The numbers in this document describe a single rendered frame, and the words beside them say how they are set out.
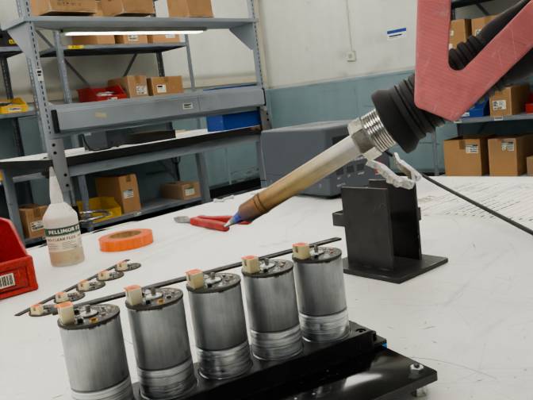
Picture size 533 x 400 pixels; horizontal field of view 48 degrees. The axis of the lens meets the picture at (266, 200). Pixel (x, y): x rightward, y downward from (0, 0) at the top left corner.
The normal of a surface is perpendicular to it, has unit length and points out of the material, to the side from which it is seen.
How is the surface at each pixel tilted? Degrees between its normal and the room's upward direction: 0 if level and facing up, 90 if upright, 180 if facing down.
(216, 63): 90
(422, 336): 0
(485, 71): 99
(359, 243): 90
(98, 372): 90
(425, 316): 0
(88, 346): 90
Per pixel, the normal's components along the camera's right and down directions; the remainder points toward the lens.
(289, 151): -0.83, 0.19
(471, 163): -0.67, 0.19
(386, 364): -0.12, -0.98
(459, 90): -0.33, 0.34
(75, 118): 0.70, 0.03
